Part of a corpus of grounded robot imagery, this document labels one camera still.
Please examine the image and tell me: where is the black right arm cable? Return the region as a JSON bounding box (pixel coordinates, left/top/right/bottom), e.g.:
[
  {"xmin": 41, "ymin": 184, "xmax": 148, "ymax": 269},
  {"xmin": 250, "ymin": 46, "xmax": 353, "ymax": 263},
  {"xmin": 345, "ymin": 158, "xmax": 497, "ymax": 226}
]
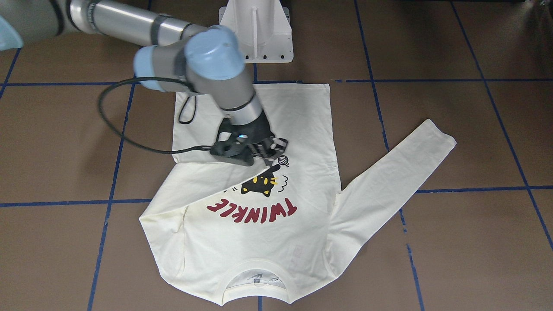
[{"xmin": 98, "ymin": 77, "xmax": 213, "ymax": 154}]

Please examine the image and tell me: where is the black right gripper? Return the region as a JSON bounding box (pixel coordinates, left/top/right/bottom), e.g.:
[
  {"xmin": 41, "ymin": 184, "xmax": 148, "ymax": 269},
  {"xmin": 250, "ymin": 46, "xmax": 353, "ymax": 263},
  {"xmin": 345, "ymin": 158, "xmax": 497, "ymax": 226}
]
[{"xmin": 210, "ymin": 114, "xmax": 289, "ymax": 167}]

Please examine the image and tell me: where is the cream long-sleeve printed shirt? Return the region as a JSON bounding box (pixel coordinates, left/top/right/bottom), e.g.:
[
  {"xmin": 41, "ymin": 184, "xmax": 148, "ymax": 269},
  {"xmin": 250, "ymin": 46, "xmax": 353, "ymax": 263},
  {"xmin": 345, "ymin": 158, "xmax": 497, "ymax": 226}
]
[{"xmin": 140, "ymin": 83, "xmax": 456, "ymax": 305}]

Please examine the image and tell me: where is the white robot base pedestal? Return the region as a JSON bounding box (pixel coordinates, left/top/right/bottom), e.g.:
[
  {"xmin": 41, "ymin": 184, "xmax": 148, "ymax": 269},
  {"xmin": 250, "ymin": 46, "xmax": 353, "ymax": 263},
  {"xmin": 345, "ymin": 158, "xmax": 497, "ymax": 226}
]
[{"xmin": 219, "ymin": 0, "xmax": 294, "ymax": 63}]

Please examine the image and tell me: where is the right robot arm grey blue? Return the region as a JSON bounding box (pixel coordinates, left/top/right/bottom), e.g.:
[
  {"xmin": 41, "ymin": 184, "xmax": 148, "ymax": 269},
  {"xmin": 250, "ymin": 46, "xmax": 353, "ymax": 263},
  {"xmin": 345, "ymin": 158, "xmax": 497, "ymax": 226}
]
[{"xmin": 1, "ymin": 0, "xmax": 288, "ymax": 167}]

